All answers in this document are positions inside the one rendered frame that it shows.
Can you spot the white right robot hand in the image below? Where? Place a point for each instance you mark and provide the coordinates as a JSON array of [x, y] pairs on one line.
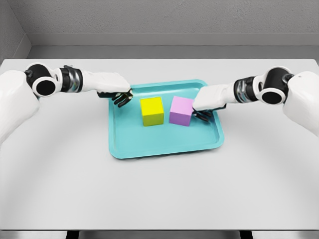
[[208, 96]]

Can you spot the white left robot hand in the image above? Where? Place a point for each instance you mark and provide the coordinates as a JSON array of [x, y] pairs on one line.
[[115, 83]]

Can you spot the pink cube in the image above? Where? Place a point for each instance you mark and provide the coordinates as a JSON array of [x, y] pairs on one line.
[[181, 110]]

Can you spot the yellow cube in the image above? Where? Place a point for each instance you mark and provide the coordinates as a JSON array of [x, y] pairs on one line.
[[152, 110]]

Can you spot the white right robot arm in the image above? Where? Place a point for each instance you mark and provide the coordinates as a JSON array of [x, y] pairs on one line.
[[299, 94]]

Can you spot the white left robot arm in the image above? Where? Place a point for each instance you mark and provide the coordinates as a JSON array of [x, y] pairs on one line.
[[15, 92]]

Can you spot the teal plastic tray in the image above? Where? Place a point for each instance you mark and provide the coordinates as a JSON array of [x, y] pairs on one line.
[[162, 135]]

